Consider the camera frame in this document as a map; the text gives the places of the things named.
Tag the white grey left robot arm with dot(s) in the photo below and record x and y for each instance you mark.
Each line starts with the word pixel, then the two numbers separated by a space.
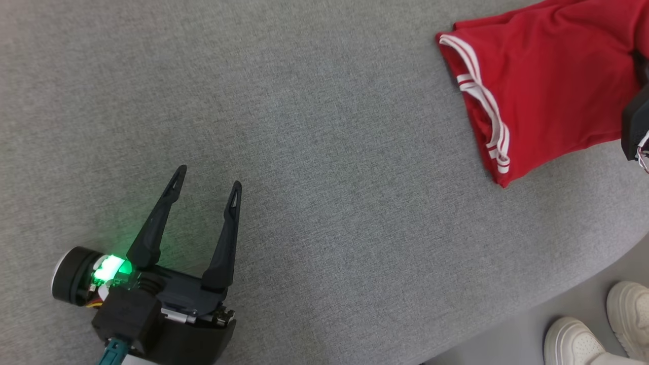
pixel 73 276

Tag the grey fabric sofa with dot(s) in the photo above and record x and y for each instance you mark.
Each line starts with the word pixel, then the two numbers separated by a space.
pixel 329 177

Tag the red basketball jersey number 23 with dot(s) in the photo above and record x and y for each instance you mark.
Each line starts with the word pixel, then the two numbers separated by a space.
pixel 552 76

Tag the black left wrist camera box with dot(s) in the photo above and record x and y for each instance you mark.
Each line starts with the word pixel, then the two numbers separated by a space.
pixel 127 317

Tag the white sneaker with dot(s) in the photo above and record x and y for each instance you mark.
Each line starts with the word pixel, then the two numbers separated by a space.
pixel 631 314
pixel 573 344

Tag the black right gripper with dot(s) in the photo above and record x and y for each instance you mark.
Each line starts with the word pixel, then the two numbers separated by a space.
pixel 638 121

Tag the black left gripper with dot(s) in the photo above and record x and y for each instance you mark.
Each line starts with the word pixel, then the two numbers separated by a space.
pixel 192 304

